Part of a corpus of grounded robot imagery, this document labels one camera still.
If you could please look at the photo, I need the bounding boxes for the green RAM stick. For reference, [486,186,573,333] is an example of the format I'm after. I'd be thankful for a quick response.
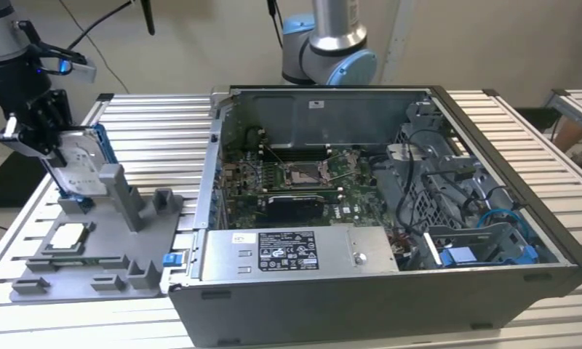
[48,256,127,263]

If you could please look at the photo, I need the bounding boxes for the blue wire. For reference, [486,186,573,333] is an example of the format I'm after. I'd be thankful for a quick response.
[479,209,530,248]

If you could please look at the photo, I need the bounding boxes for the black RAM slot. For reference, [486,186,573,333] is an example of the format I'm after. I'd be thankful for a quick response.
[268,153,334,162]
[268,146,332,154]

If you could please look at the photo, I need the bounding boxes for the green motherboard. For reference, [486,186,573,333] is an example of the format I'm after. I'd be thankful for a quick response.
[220,147,403,233]

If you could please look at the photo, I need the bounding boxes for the hard disk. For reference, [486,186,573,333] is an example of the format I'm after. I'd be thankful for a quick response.
[52,123,108,201]

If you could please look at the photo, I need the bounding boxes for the silver CPU chip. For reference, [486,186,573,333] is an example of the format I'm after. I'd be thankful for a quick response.
[42,222,93,252]

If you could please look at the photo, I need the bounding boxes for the black box under table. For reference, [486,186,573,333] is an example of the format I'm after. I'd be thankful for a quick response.
[513,107,562,135]

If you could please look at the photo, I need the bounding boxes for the metal socket cover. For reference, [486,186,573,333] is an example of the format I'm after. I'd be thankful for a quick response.
[319,151,360,175]

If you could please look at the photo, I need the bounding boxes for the black floor mat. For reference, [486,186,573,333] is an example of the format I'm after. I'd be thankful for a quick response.
[0,152,49,208]

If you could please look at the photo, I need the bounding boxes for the black camera cable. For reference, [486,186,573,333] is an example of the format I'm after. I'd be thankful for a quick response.
[65,0,133,50]

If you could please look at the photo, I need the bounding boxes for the grey parts rack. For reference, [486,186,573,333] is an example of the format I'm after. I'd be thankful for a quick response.
[9,163,185,302]

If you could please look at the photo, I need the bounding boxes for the black open PC case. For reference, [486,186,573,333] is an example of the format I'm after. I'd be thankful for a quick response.
[167,84,582,348]

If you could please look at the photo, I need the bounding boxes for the black wire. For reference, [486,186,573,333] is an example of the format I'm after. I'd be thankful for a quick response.
[395,129,467,233]

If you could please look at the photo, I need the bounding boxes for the silver power supply unit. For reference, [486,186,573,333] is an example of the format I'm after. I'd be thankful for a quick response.
[200,227,399,283]

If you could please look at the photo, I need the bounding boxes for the blue disk carrier in bay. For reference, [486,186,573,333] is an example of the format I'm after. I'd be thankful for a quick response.
[438,245,538,265]

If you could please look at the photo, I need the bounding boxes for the CPU socket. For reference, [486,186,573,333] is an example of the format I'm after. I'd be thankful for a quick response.
[283,161,331,188]

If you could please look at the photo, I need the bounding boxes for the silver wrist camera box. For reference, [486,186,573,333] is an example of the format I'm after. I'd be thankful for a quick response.
[52,50,97,84]

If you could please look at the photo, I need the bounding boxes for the black vertical rod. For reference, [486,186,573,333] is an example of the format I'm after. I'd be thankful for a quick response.
[140,0,155,36]

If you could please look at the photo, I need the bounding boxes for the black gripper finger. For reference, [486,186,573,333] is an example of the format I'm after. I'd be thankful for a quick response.
[0,116,66,168]
[28,89,73,146]

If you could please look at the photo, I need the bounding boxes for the black hanging cable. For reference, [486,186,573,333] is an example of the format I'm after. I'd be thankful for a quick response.
[265,0,286,48]

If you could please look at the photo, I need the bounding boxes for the metal disk bay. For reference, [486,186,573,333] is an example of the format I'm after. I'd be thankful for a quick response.
[419,221,539,272]

